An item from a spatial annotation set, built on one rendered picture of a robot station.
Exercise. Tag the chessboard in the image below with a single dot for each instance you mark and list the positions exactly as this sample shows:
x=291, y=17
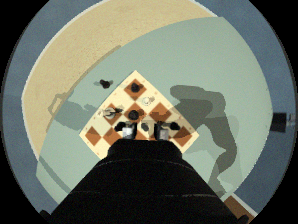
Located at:
x=99, y=133

